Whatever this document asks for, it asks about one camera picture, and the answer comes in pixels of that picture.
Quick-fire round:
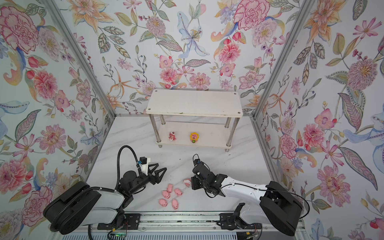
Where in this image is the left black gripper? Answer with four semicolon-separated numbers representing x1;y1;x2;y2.
128;165;167;197

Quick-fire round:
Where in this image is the small pink pig toy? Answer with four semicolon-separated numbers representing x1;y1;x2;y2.
172;199;179;210
174;188;183;196
162;191;171;199
167;184;173;193
159;199;168;207

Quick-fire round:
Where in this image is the pink bear white bowl toy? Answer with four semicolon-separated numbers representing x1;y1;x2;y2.
183;179;192;188

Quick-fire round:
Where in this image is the pink bear with strawberry hat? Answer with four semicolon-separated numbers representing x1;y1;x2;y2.
169;132;176;142

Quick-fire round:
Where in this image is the pink bear yellow flower toy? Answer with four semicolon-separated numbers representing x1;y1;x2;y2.
190;133;200;144

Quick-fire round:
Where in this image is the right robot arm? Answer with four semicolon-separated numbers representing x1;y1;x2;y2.
191;159;304;237

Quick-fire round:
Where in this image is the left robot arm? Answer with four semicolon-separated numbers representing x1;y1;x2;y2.
43;164;167;235

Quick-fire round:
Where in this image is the white two-tier shelf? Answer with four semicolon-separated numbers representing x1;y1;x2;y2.
146;90;243;152

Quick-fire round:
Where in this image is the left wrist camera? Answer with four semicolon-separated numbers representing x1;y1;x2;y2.
139;157;151;176

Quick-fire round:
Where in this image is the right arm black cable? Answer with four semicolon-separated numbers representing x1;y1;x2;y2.
191;153;311;220

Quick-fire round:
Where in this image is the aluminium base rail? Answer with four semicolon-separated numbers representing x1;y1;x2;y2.
47;211;307;233

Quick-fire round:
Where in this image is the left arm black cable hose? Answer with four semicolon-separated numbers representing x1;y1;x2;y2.
49;145;142;240

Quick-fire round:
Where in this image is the left aluminium corner post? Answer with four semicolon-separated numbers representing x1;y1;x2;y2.
42;0;117;120

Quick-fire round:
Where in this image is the aluminium corner post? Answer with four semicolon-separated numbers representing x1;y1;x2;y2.
253;1;313;121
42;0;117;120

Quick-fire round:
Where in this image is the right aluminium corner post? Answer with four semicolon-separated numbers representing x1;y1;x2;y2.
253;1;313;121

